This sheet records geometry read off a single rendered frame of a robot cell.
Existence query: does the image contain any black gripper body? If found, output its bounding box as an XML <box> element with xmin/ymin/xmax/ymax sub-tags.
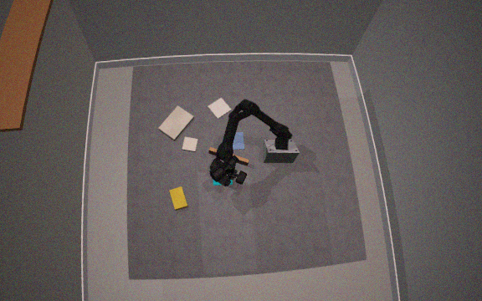
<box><xmin>210</xmin><ymin>158</ymin><xmax>247</xmax><ymax>185</ymax></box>

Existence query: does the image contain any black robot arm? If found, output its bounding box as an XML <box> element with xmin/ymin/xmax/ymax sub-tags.
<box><xmin>210</xmin><ymin>99</ymin><xmax>292</xmax><ymax>186</ymax></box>

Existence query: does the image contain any yellow flat block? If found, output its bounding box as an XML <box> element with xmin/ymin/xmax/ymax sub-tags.
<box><xmin>169</xmin><ymin>186</ymin><xmax>187</xmax><ymax>211</ymax></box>

